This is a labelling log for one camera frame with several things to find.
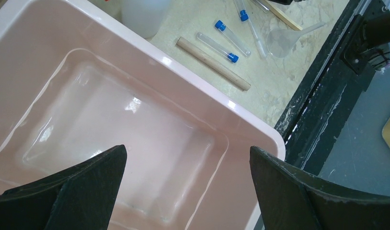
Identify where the pink plastic bin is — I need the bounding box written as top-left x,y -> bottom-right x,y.
0,0 -> 285,230

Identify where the blue capped test tube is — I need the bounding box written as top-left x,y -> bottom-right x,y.
196,32 -> 239,63

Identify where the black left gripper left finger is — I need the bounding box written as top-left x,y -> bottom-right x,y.
0,145 -> 127,230

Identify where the thin wooden stick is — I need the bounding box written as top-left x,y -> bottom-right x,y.
266,0 -> 303,31

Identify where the thick wooden dowel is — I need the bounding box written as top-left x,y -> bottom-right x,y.
176,37 -> 251,91

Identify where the aluminium frame rail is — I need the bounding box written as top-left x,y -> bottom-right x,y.
276,0 -> 390,196

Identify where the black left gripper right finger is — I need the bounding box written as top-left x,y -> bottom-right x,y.
249,146 -> 390,230

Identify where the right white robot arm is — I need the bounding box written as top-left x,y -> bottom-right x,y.
341,11 -> 390,75

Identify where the red capped wash bottle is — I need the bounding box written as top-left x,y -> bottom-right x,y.
121,0 -> 171,38

